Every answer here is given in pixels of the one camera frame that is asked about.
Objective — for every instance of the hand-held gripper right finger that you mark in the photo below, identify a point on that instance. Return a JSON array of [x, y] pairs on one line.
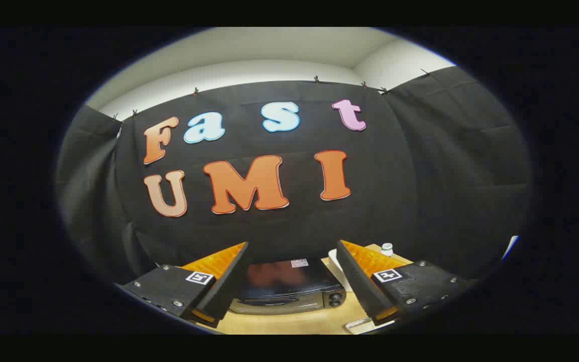
[[362, 284]]

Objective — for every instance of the white pop-up toaster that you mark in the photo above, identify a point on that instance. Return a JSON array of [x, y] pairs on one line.
[[337, 264]]

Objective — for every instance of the black toaster oven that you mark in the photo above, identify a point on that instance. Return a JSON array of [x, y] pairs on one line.
[[284, 284]]

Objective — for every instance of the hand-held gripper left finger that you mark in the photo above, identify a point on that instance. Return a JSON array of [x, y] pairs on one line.
[[226, 284]]

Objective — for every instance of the white bottle green label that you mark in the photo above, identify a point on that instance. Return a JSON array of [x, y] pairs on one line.
[[386, 249]]

